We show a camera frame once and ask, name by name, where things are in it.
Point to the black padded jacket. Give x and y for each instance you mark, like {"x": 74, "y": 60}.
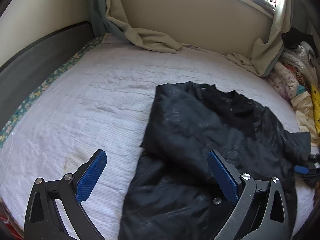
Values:
{"x": 171, "y": 195}

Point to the black garment on pile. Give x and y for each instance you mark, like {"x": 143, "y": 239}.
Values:
{"x": 293, "y": 38}

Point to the dark grey bed headboard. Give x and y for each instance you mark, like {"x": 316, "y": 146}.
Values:
{"x": 27, "y": 69}

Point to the yellow patterned pillow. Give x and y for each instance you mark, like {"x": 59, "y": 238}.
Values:
{"x": 316, "y": 107}

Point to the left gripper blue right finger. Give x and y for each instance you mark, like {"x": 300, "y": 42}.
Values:
{"x": 260, "y": 210}

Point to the floral green mattress edge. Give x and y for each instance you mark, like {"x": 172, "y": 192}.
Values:
{"x": 35, "y": 94}

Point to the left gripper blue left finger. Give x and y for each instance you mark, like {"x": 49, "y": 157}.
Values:
{"x": 43, "y": 220}

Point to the beige curtain right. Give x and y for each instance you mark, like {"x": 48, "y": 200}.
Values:
{"x": 265, "y": 55}

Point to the cream towel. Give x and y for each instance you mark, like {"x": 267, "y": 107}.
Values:
{"x": 303, "y": 107}

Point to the white quilted bed sheet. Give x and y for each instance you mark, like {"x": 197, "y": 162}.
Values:
{"x": 104, "y": 103}

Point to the pile of folded blankets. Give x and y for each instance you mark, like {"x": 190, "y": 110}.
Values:
{"x": 296, "y": 72}

